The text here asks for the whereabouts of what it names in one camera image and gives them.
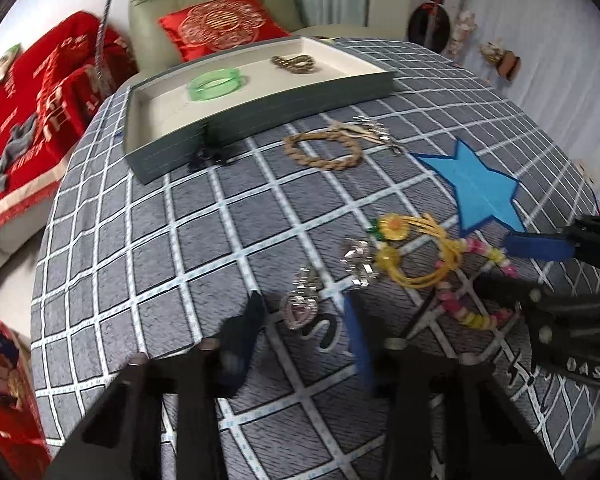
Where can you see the wall poster with black disc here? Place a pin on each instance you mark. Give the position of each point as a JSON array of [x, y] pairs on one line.
[[425, 20]]

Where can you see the grey jewellery tray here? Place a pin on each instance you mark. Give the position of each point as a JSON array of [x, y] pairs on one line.
[[165, 110]]

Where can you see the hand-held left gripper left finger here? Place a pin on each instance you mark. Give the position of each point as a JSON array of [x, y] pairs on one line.
[[242, 332]]

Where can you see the red printed blanket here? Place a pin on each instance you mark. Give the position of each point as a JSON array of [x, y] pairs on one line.
[[30, 75]]

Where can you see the red gift bag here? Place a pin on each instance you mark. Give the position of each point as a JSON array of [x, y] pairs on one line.
[[10, 410]]

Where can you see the silver and beige hair clip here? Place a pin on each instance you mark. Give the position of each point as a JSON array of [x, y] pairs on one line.
[[375, 132]]

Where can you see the white printed pillow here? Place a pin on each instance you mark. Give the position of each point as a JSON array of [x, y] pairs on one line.
[[0, 67]]

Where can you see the hanging shell ornament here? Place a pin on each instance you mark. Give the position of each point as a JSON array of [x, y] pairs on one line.
[[462, 30]]

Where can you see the red embroidered cushion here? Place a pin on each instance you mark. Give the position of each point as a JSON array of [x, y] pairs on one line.
[[180, 25]]

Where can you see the beige sofa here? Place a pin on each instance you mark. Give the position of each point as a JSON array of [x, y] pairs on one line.
[[10, 255]]

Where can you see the silver rhinestone hair clip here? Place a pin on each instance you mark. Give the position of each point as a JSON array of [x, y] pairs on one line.
[[357, 260]]

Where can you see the small ship ornament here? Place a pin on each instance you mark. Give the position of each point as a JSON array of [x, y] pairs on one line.
[[500, 55]]

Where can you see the silver pink heart brooch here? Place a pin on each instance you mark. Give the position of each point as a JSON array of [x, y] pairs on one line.
[[300, 310]]

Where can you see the black hair claw clip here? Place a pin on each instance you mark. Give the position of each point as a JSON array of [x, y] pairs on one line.
[[205, 155]]

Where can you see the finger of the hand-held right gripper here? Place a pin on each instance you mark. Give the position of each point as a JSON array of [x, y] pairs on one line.
[[535, 247], [505, 290]]

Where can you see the green leather armchair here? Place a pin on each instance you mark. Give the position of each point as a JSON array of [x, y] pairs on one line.
[[150, 20]]

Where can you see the grey crumpled cloth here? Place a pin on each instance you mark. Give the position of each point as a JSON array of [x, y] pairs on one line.
[[17, 147]]

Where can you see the red printed pillow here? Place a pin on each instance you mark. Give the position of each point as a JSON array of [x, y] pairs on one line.
[[90, 90]]

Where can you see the green translucent bangle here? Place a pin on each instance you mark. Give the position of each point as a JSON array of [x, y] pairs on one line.
[[196, 91]]

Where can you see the blue star patch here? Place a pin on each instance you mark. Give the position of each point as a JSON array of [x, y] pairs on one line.
[[480, 185]]

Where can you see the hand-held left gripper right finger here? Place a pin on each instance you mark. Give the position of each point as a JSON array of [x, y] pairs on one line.
[[357, 335]]

